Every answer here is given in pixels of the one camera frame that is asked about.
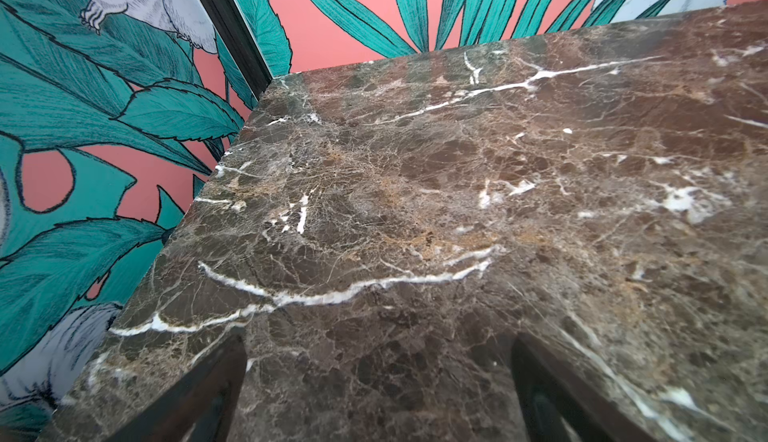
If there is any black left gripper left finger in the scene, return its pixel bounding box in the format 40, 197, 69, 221
108, 332, 247, 441

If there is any black left corner frame post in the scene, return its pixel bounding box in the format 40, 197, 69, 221
200, 0, 272, 98

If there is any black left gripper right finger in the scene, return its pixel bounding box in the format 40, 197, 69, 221
511, 333, 653, 441

